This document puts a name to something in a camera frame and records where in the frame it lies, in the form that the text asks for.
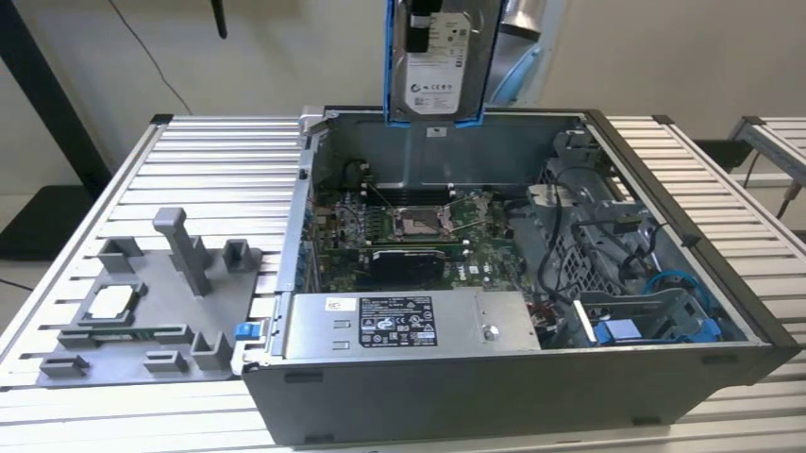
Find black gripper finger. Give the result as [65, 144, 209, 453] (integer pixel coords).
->
[406, 0, 432, 54]

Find hard disk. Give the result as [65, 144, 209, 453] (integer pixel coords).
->
[380, 0, 504, 131]

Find grey disk bay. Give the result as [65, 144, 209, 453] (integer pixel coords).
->
[575, 286, 723, 348]

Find black hanging antenna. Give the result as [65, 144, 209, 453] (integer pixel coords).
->
[211, 0, 229, 40]

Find black board connector block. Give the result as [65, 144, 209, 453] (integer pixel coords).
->
[343, 159, 371, 191]

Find black RAM slot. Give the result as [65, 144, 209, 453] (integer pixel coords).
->
[368, 238, 471, 248]
[364, 192, 456, 206]
[364, 184, 456, 194]

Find thin metal locking lever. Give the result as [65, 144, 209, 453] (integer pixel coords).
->
[368, 182, 398, 210]

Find metal socket cover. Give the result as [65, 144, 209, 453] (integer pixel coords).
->
[447, 195, 491, 227]

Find CPU socket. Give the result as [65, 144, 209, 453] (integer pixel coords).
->
[392, 205, 455, 237]

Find green motherboard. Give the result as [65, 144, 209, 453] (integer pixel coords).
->
[311, 188, 543, 294]

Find grey metal drive cage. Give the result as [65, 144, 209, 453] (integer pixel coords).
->
[512, 129, 694, 303]

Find black box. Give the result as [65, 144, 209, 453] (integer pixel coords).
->
[694, 139, 755, 174]

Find metal slat side table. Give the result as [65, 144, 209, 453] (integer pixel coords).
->
[728, 115, 806, 190]

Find silver power supply unit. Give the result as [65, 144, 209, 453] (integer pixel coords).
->
[281, 291, 543, 358]

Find blue plastic bay tab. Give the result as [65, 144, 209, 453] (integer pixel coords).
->
[594, 319, 644, 344]

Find grey plastic parts rack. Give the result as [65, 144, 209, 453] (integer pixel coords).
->
[33, 206, 269, 391]

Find black flat base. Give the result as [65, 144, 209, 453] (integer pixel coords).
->
[0, 185, 87, 261]

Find silver CPU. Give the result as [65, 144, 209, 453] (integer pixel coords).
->
[84, 284, 139, 322]

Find black open PC case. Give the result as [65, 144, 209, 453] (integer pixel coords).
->
[241, 104, 801, 447]

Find thin black hanging cable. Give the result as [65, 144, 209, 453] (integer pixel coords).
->
[105, 0, 189, 115]

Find short black wire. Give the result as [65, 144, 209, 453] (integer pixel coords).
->
[619, 221, 679, 284]

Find blue wire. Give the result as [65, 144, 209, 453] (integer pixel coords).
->
[644, 269, 702, 315]

